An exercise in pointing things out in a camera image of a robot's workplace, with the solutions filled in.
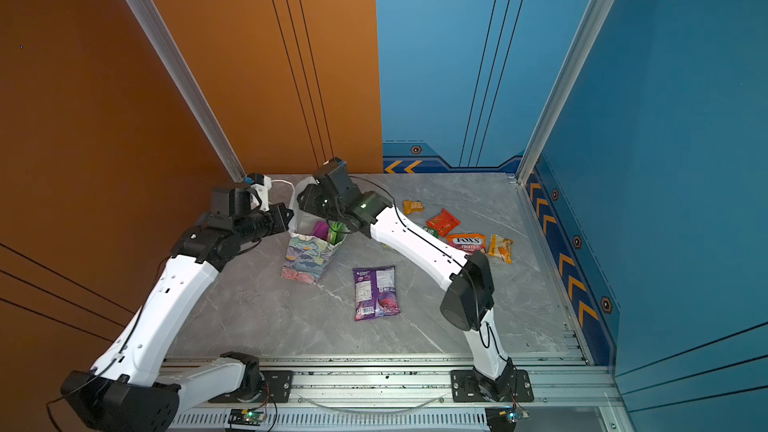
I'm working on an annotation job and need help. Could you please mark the purple white snack bag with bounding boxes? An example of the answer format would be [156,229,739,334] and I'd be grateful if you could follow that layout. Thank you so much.
[353,266,401,321]

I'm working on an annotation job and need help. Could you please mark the right circuit board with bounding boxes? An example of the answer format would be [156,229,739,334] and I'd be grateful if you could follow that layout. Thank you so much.
[485,407,530,432]

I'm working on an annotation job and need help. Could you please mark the green white snack bag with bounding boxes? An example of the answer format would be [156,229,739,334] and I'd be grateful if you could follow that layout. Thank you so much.
[400,226,444,244]

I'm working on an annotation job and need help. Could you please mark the aluminium rail frame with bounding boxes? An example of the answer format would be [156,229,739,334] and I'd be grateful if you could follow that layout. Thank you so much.
[169,350,634,431]

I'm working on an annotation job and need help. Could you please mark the orange Fox's candy bag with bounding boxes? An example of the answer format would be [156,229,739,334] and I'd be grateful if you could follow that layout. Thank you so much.
[445,233,487,254]

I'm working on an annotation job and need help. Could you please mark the magenta grape candy bag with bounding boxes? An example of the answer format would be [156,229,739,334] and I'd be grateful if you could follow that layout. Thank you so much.
[311,221,330,241]

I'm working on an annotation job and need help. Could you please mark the circuit board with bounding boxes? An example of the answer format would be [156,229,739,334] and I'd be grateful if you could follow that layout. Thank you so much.
[485,407,530,432]
[226,408,267,429]

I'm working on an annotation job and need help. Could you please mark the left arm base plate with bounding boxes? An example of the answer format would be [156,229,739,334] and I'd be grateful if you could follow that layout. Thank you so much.
[209,370,294,404]

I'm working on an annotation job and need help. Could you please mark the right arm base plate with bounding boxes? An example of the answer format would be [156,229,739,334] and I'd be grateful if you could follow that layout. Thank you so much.
[450,368,535,403]

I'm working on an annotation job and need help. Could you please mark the small orange snack packet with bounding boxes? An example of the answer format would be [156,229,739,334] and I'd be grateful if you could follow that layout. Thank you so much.
[402,199,425,215]

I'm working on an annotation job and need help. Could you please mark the floral white paper bag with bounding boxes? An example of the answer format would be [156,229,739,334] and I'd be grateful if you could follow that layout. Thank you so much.
[269,177,344,284]

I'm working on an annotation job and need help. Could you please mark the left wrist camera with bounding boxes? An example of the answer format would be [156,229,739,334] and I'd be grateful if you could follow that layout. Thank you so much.
[245,173,272,212]

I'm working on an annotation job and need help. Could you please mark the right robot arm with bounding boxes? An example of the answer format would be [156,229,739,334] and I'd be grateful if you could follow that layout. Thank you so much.
[291,158,515,394]

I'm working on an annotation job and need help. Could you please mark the yellow orange snack packet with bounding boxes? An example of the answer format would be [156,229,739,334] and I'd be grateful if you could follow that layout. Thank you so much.
[487,234,514,264]

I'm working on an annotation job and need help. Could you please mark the large green chips bag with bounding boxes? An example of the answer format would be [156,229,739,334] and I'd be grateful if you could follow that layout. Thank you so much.
[327,221,349,245]

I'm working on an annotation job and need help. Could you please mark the left circuit board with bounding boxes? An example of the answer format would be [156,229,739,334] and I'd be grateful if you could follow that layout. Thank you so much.
[226,408,267,429]

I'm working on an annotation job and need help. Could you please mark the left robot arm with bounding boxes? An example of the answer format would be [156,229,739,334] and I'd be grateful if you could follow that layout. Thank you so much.
[60,174,293,431]

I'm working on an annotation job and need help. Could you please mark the small red snack packet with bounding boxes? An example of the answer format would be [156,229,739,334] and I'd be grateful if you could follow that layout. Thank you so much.
[427,208,461,237]

